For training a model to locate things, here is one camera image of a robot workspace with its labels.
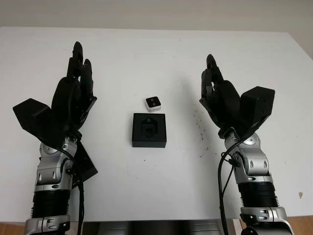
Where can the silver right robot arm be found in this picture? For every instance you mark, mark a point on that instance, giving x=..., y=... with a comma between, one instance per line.
x=256, y=166

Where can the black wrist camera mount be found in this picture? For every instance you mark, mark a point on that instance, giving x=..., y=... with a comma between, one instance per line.
x=31, y=112
x=259, y=102

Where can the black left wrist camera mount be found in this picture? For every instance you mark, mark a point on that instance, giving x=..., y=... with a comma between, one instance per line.
x=31, y=112

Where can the small silver depth camera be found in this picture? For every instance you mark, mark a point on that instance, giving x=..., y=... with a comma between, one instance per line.
x=152, y=104

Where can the black RealSense box lid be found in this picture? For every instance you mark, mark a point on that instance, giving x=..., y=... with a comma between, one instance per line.
x=88, y=166

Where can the dark grey robot torso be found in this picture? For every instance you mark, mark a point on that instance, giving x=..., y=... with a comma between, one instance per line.
x=156, y=227

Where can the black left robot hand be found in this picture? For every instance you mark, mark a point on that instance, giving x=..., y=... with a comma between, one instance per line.
x=66, y=102

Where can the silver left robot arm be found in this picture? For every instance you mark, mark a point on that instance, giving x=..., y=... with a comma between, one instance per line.
x=49, y=169

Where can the black camera box base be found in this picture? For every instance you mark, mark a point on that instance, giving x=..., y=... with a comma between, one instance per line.
x=149, y=140

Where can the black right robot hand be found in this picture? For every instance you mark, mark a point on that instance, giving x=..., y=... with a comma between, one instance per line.
x=227, y=102

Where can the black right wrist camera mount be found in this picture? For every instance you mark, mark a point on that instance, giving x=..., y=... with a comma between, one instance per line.
x=259, y=102

